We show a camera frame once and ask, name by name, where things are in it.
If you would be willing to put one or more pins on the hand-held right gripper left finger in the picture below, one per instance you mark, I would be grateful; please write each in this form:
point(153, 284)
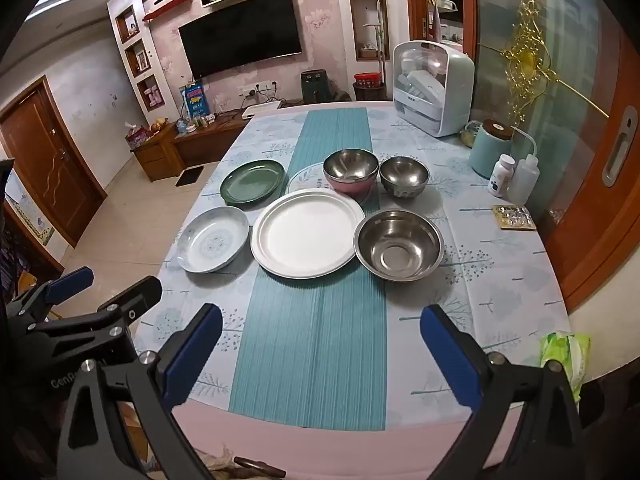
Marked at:
point(195, 350)

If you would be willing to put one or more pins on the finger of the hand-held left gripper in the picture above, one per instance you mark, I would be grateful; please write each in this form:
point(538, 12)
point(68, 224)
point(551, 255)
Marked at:
point(135, 300)
point(72, 282)

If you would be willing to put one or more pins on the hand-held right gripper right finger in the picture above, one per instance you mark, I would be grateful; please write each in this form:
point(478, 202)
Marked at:
point(450, 355)

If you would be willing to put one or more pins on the blue patterned white plate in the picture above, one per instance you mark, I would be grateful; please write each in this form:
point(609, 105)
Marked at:
point(212, 240)

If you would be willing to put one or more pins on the large steel bowl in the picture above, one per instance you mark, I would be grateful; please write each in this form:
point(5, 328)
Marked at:
point(400, 242)

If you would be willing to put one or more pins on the large white plate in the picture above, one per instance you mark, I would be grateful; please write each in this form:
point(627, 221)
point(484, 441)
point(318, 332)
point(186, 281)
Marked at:
point(305, 235)

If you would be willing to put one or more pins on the green plate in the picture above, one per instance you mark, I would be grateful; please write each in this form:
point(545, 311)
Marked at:
point(252, 180)

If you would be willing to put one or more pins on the small steel bowl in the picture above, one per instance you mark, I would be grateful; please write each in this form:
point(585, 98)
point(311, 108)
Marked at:
point(402, 175)

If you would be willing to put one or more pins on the pink steel bowl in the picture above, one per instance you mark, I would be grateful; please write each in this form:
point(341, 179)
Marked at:
point(350, 165)

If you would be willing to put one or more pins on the tree print tablecloth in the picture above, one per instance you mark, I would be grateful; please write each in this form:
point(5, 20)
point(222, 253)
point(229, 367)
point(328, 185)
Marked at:
point(475, 270)

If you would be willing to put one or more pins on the brown wooden door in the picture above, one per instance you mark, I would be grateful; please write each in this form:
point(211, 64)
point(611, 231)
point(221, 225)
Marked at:
point(50, 170)

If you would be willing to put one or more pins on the teal table runner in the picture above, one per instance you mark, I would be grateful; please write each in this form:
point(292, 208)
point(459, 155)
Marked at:
point(310, 350)

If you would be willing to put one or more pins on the green wet wipes packet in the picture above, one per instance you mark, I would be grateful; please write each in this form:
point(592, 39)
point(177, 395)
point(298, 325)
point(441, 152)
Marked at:
point(565, 360)

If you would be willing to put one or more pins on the dark floor mat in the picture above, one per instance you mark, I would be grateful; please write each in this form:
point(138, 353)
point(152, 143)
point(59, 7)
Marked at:
point(190, 176)

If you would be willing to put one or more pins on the foil blister pack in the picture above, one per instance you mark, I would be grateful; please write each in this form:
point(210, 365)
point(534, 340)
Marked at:
point(512, 217)

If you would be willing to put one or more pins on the pink tissue box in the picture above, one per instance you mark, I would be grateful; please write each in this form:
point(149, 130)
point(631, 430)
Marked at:
point(137, 137)

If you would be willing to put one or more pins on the wooden television cabinet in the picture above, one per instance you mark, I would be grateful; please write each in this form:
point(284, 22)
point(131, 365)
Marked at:
point(200, 140)

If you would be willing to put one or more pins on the yellow fruit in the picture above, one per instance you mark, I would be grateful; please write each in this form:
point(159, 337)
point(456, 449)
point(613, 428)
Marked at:
point(159, 123)

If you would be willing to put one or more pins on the wooden sliding door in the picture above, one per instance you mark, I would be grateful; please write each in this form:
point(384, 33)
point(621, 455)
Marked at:
point(590, 240)

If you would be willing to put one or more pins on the white pill bottle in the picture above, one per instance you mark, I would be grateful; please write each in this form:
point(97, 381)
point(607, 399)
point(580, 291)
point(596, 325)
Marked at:
point(500, 180)

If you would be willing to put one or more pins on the translucent squeeze bottle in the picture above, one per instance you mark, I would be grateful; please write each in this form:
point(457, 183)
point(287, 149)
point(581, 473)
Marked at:
point(524, 182)

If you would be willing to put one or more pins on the teal canister with wooden lid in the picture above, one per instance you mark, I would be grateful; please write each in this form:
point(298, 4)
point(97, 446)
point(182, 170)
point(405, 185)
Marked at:
point(487, 155)

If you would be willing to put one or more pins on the blue printed package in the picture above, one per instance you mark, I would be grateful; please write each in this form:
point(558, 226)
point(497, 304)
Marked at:
point(194, 100)

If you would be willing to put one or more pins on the yellow glass jar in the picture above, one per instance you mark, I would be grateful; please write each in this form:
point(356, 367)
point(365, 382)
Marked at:
point(470, 135)

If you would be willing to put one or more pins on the white set-top box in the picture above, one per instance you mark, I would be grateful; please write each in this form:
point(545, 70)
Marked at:
point(260, 110)

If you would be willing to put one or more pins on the white dish storage cabinet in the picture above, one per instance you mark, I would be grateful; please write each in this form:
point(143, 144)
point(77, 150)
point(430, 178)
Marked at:
point(455, 95)

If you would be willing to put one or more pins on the dark green air fryer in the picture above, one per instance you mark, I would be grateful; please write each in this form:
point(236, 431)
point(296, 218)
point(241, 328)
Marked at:
point(312, 87)

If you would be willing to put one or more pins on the white upright mop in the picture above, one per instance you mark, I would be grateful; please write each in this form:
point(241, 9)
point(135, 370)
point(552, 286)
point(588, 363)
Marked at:
point(381, 35)

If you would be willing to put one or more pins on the wall poster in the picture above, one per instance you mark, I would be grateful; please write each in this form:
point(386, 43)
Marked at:
point(30, 215)

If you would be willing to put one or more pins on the white wall socket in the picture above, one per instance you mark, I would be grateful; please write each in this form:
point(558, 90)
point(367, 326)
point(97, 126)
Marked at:
point(257, 87)

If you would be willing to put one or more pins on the black wall television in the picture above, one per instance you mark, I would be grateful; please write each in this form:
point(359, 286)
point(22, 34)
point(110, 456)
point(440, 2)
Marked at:
point(240, 35)

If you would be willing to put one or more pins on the red wall shelf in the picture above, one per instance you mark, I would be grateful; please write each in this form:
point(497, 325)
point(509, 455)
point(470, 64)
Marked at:
point(167, 7)

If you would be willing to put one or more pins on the wooden doorway frame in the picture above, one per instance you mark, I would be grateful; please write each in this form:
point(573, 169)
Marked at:
point(415, 10)

